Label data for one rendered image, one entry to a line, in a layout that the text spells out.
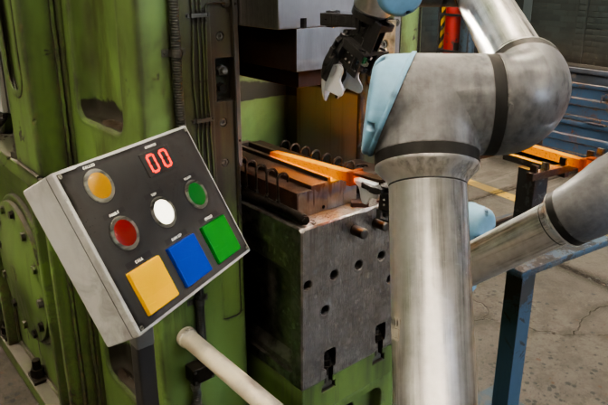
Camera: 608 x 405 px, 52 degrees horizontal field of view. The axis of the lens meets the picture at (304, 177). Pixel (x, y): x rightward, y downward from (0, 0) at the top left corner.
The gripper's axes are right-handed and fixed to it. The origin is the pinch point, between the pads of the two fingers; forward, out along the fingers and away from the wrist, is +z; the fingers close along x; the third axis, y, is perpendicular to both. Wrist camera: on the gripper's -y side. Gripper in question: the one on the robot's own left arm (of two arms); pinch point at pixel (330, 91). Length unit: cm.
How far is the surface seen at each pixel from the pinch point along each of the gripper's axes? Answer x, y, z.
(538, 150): 70, 19, 17
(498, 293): 158, 12, 134
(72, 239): -58, 12, 11
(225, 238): -28.8, 13.3, 20.2
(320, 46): 9.0, -15.3, -0.5
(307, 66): 4.9, -13.4, 3.2
